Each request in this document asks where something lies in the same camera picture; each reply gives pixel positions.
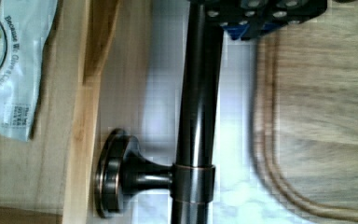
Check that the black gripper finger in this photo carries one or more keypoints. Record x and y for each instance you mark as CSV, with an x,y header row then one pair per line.
x,y
250,19

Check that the wooden drawer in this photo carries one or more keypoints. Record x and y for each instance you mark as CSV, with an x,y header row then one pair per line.
x,y
94,70

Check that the wooden cutting board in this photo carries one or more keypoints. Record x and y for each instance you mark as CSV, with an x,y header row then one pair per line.
x,y
306,116

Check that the clear snack bag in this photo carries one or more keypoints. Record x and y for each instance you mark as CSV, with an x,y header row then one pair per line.
x,y
24,30

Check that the dark metal drawer handle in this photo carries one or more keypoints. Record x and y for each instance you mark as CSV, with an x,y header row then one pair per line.
x,y
122,172

